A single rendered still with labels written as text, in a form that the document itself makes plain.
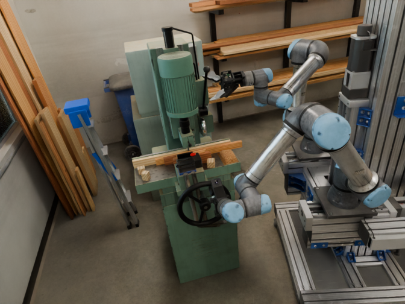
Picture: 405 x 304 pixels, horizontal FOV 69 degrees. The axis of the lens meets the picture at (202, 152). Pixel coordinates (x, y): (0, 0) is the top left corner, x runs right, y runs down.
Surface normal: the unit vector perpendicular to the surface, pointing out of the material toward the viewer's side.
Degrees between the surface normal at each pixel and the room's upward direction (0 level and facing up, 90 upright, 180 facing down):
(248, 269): 0
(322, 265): 0
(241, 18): 90
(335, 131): 84
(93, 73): 90
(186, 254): 90
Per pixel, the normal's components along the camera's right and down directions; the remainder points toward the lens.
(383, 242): -0.01, 0.51
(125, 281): -0.11, -0.85
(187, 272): 0.23, 0.48
